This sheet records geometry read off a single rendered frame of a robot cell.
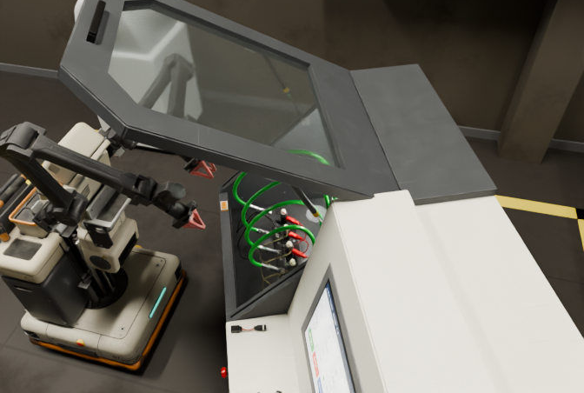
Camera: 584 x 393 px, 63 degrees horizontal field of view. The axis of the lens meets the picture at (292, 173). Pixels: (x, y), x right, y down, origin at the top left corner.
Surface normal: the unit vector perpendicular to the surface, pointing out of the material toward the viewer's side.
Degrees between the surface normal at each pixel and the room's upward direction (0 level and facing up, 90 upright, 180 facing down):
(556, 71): 90
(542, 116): 90
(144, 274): 0
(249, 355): 0
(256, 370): 0
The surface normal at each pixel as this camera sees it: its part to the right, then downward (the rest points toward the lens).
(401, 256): -0.03, -0.71
